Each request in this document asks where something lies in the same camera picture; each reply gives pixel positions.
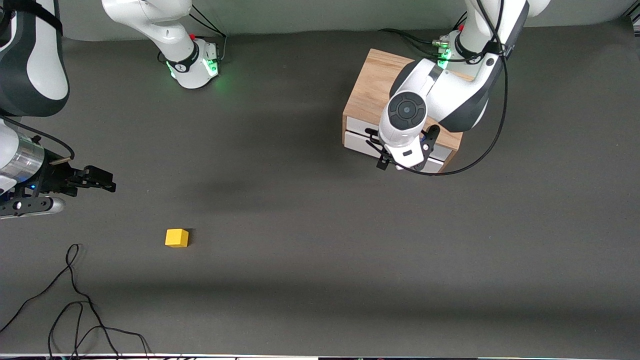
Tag dark grey table mat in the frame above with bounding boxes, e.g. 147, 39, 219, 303
0, 17, 640, 358

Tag black base cables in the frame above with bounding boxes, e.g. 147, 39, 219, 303
377, 12, 468, 58
157, 5, 229, 66

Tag black drawer handle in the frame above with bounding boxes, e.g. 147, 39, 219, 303
365, 128, 401, 151

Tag black right base cables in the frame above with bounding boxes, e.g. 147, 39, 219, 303
157, 5, 229, 66

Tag loose thin black cable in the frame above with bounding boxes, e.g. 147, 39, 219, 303
0, 243, 153, 360

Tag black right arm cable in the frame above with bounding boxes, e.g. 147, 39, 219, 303
0, 114, 76, 166

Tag black left base cables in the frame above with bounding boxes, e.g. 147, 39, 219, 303
377, 12, 468, 58

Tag wooden cabinet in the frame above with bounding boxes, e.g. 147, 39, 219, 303
342, 48, 473, 174

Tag yellow block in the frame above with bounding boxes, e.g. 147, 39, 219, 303
165, 228, 190, 248

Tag white-fronted wooden drawer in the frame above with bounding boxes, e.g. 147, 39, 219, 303
343, 116, 453, 174

